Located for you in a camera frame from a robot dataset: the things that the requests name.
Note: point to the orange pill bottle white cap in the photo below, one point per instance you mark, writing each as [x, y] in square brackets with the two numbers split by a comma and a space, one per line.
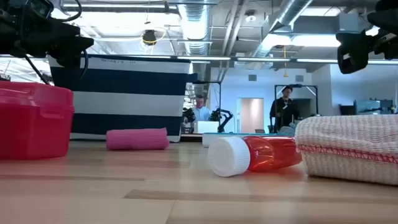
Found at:
[230, 157]

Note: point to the white ceiling sensor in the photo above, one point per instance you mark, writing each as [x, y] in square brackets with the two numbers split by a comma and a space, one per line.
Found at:
[250, 18]

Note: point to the beige door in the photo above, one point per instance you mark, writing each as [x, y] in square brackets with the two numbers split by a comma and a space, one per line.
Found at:
[252, 115]

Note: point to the black aluminium table frame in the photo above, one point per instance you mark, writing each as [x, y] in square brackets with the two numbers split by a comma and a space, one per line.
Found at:
[191, 138]

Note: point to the beige elastic bandage red stitching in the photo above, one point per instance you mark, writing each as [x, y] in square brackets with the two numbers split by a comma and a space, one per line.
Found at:
[348, 140]

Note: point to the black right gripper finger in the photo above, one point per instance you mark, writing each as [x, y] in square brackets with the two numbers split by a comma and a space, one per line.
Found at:
[353, 49]
[387, 20]

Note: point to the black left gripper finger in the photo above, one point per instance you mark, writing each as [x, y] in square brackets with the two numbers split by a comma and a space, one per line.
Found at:
[70, 49]
[56, 31]

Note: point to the pink bandage roll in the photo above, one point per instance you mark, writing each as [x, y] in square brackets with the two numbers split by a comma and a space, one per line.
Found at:
[136, 139]

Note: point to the blue patterned hospital gown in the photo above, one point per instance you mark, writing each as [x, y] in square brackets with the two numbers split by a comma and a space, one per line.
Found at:
[287, 130]

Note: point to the ribbed silver ventilation duct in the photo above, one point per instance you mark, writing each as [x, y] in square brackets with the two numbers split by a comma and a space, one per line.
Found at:
[196, 25]

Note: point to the black background robot arm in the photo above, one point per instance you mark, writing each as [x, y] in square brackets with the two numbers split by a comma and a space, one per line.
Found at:
[225, 115]

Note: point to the grey wall vent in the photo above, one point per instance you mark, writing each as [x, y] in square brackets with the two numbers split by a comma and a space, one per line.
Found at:
[299, 78]
[252, 77]

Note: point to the pink plastic first aid box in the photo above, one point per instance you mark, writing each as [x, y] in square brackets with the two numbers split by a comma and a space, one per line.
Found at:
[31, 124]

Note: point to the navy white striped fabric basket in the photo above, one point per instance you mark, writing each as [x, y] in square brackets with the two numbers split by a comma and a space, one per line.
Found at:
[124, 102]

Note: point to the person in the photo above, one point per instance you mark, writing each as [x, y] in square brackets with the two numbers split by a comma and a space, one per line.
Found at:
[202, 113]
[281, 112]

